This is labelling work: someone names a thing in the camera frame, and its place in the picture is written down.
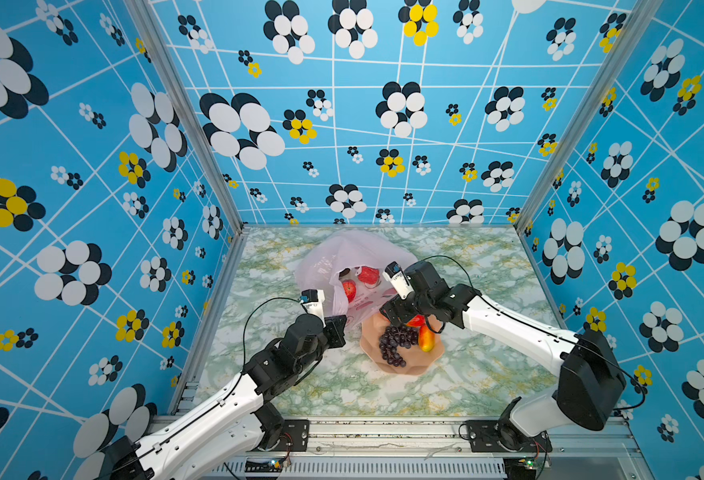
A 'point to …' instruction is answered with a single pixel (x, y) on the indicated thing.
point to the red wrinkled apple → (417, 321)
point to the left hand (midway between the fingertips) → (351, 318)
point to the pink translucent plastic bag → (348, 267)
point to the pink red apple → (349, 287)
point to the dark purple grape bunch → (394, 337)
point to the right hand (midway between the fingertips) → (394, 301)
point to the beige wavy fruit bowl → (415, 358)
